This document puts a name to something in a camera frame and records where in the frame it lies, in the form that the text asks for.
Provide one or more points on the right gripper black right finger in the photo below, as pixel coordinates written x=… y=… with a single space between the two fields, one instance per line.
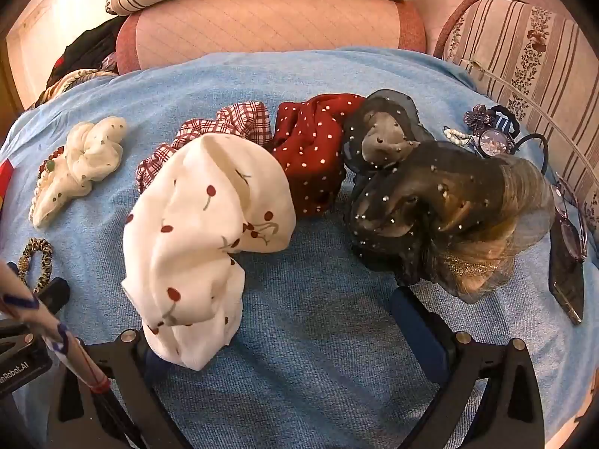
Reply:
x=510 y=412

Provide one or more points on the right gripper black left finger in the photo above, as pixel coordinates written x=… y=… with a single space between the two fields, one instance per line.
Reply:
x=78 y=419

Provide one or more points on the cream organza dotted scrunchie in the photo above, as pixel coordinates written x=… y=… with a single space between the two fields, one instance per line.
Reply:
x=90 y=154

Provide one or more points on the black sheer dotted scrunchie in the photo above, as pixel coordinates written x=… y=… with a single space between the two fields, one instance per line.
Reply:
x=430 y=210

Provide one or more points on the white cherry print scrunchie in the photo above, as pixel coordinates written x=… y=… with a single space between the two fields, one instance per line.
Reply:
x=218 y=195

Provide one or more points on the dark red polka dot scrunchie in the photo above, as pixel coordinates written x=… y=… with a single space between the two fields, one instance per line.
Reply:
x=307 y=143

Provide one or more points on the red cardboard tray box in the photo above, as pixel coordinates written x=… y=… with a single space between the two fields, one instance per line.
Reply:
x=6 y=171

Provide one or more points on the light blue blanket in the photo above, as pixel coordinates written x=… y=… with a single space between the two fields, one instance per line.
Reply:
x=318 y=361

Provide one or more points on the floral patterned bedsheet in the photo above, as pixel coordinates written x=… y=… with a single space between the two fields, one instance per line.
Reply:
x=69 y=81

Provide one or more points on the navy bow hair clip pile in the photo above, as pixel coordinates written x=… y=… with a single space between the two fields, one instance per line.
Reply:
x=494 y=131

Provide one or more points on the black and red clothes pile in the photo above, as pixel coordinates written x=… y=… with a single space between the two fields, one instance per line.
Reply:
x=89 y=50

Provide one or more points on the striped floral side cushion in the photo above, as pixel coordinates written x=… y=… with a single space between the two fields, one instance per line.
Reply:
x=540 y=66

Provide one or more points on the pink quilted bolster cushion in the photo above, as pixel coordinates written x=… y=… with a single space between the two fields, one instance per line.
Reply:
x=178 y=31

